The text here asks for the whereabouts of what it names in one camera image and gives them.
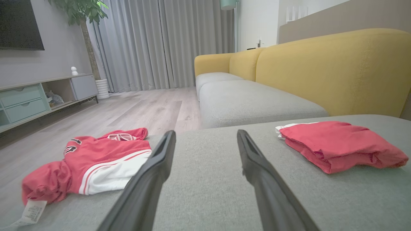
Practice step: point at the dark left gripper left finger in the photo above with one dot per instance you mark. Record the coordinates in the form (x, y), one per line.
(144, 189)

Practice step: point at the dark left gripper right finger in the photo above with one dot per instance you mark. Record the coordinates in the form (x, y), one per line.
(266, 189)

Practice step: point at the red lettered jersey white sleeves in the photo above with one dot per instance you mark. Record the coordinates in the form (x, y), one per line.
(96, 154)

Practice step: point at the red garment with white bands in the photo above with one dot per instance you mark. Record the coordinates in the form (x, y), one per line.
(337, 144)

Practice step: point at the large grey sofa seat cushion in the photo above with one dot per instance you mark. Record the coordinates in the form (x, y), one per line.
(208, 179)

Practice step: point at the white ribbed plant pot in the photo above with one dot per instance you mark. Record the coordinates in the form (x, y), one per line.
(102, 89)

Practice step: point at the grey cabinet door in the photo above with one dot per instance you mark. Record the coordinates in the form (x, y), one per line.
(84, 86)

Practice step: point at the clear plastic bag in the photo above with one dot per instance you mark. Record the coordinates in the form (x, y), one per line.
(55, 99)

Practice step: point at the narrow yellow sofa backrest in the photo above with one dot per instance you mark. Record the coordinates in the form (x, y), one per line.
(244, 64)

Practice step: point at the wide yellow sofa backrest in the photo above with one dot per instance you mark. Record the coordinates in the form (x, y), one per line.
(321, 70)

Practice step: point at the small white figurine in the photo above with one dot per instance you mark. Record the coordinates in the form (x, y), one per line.
(74, 71)

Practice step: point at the yellow sofa armrest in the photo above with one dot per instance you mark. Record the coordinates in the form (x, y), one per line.
(212, 62)

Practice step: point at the long grey tv cabinet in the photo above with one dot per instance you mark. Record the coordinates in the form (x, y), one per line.
(57, 80)

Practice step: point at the teal cabinet drawer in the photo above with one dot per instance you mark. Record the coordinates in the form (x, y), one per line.
(21, 95)
(27, 110)

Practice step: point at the grey pleated curtain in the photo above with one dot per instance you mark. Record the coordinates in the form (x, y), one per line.
(160, 45)

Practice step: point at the green leafy indoor tree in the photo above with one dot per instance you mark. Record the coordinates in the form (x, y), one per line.
(86, 32)

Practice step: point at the teal floor lamp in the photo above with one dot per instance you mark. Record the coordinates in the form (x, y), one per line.
(228, 4)

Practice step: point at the black flat television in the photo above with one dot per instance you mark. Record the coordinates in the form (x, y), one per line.
(19, 22)

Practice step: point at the white wall fixture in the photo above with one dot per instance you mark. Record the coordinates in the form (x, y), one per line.
(259, 42)

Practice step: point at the white slatted rail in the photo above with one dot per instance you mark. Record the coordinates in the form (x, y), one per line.
(297, 13)

